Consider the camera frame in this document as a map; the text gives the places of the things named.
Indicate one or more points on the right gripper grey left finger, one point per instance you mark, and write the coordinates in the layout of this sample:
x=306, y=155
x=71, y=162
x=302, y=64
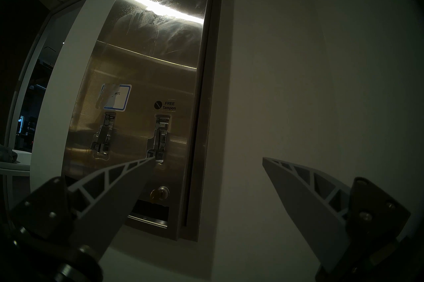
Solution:
x=99, y=201

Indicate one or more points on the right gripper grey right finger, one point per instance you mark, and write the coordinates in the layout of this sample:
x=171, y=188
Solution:
x=311, y=205

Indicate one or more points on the brass dispenser key lock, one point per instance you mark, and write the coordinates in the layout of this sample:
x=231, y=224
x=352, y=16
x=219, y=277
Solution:
x=159, y=193

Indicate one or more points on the chrome dispenser lever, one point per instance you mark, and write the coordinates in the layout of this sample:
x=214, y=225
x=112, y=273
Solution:
x=160, y=139
x=104, y=135

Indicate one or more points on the white rectangular table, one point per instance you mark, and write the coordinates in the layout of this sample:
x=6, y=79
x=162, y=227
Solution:
x=13, y=170

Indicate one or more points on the grey cleaning cloth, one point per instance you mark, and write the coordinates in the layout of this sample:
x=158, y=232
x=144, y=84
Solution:
x=6, y=153

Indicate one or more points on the stainless steel wall dispenser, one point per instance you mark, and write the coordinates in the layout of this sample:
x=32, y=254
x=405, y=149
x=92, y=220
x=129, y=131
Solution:
x=149, y=69

